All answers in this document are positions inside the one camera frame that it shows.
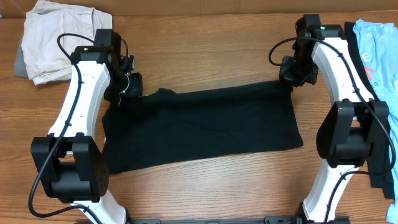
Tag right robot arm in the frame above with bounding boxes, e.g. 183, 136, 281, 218
279, 14, 393, 223

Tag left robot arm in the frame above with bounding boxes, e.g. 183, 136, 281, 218
27, 29, 143, 223

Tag light blue printed t-shirt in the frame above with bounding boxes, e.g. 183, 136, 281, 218
353, 19, 398, 224

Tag folded beige pants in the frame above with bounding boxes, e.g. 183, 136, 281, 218
21, 1, 113, 85

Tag black printed t-shirt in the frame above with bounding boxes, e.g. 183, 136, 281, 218
343, 21, 396, 200

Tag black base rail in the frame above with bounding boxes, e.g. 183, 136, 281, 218
127, 215, 352, 224

